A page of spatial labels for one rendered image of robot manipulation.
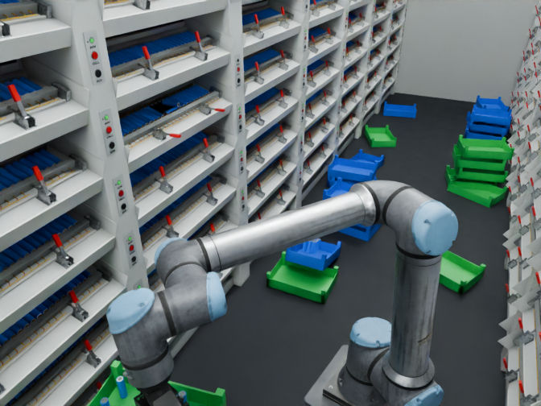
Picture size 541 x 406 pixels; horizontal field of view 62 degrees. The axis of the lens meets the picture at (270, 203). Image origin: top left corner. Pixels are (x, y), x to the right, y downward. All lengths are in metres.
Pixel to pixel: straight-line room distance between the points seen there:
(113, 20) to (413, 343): 1.15
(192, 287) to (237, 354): 1.09
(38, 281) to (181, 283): 0.46
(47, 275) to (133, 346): 0.45
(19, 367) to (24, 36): 0.78
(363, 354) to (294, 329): 0.55
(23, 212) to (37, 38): 0.38
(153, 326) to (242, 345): 1.14
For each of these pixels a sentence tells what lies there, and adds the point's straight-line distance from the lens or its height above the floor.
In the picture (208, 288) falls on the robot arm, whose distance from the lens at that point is 0.88.
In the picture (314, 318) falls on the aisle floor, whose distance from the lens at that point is 2.10.
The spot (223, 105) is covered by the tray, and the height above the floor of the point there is 0.93.
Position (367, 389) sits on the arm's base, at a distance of 1.68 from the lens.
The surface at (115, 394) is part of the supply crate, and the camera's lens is 1.29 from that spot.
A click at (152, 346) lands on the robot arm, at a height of 0.83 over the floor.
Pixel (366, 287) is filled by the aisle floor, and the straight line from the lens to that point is 2.29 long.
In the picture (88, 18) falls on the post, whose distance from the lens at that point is 1.20.
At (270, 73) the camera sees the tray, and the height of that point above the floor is 0.94.
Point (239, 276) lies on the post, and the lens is 2.22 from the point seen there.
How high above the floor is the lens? 1.47
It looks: 30 degrees down
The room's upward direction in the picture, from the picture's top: straight up
